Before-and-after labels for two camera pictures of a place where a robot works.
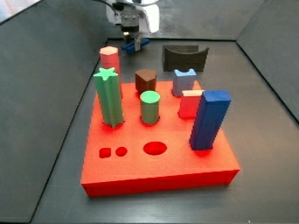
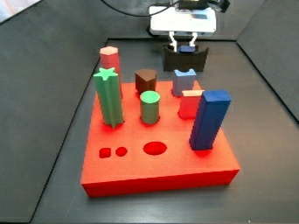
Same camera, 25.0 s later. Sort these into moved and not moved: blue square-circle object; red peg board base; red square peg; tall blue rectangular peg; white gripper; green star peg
Moved: blue square-circle object; white gripper
Not moved: green star peg; tall blue rectangular peg; red peg board base; red square peg
